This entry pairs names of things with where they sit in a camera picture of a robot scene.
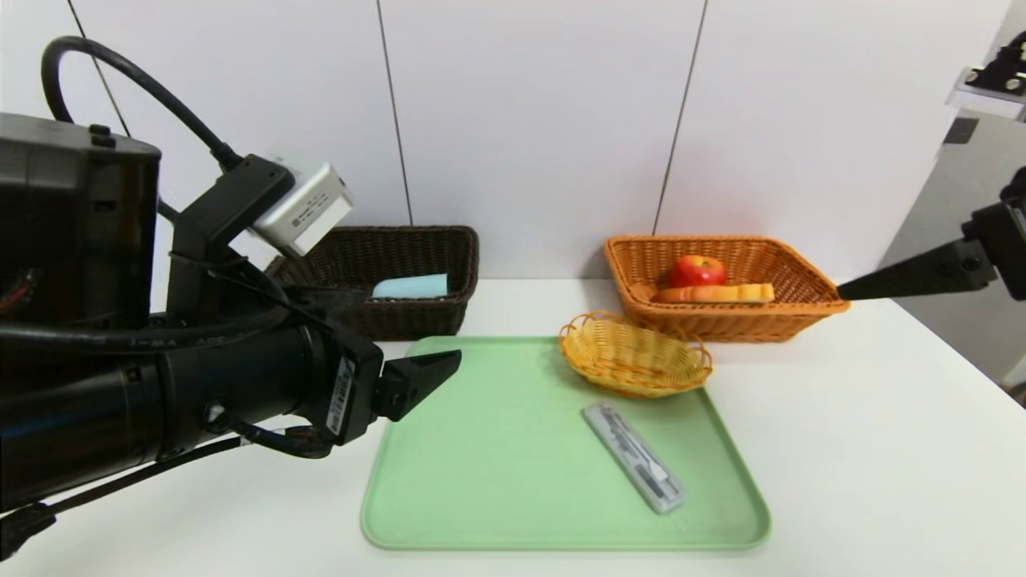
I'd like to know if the dark brown wicker basket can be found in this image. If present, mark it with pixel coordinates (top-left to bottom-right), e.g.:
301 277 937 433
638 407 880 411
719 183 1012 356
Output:
265 226 480 343

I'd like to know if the orange wicker basket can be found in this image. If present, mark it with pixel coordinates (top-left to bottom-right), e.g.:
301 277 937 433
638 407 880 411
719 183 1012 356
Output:
604 235 852 344

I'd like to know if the blue-grey plastic cup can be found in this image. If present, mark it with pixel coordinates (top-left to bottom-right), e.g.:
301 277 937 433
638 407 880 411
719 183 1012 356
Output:
371 273 450 301

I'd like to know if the red apple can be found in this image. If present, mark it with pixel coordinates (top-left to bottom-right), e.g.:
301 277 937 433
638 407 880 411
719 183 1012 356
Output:
669 255 729 289

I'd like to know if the grey cutlery case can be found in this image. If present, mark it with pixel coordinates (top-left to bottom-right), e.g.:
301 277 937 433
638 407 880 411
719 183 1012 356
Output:
580 401 689 515

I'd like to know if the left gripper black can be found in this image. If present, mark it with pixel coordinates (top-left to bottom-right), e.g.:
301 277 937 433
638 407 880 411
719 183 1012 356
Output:
196 324 463 447

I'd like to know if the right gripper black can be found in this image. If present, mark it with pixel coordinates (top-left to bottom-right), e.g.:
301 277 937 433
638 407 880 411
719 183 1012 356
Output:
837 196 1026 302

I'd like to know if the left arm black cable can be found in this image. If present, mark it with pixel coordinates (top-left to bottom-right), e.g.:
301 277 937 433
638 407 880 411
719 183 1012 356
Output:
41 35 244 173

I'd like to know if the black background object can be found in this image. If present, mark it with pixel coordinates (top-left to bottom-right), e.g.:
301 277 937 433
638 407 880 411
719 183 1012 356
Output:
966 30 1026 93

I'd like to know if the white board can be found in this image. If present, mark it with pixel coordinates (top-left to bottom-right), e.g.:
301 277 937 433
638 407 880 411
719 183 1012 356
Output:
946 68 1026 123

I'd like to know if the slice of white bread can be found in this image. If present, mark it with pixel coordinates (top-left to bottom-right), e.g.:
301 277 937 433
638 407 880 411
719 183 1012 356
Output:
650 282 777 305

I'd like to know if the small yellow wicker basket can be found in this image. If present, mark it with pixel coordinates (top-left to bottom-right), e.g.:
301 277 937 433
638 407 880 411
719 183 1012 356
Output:
559 311 714 400

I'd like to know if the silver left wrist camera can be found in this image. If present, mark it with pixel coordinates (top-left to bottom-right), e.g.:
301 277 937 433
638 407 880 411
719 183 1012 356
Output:
251 159 356 259

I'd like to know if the light green plastic tray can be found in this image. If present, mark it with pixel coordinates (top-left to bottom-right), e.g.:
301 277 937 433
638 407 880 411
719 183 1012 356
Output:
361 335 772 552

